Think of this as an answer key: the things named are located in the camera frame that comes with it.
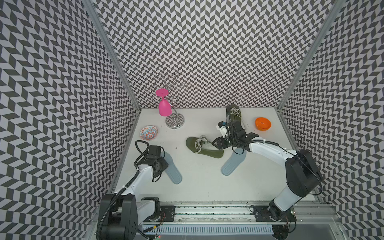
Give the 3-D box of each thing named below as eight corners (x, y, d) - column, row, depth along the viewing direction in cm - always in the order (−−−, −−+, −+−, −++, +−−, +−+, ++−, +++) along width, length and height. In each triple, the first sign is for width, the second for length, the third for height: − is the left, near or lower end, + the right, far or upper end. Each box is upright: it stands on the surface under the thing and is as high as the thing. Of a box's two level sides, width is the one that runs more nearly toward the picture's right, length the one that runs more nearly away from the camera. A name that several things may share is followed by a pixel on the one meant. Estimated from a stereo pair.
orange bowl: (256, 131, 106) (258, 126, 102) (253, 121, 112) (255, 116, 108) (269, 131, 106) (272, 126, 102) (266, 121, 112) (268, 116, 108)
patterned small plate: (141, 140, 103) (138, 136, 99) (144, 129, 109) (141, 125, 105) (156, 140, 103) (154, 136, 99) (159, 129, 109) (157, 125, 105)
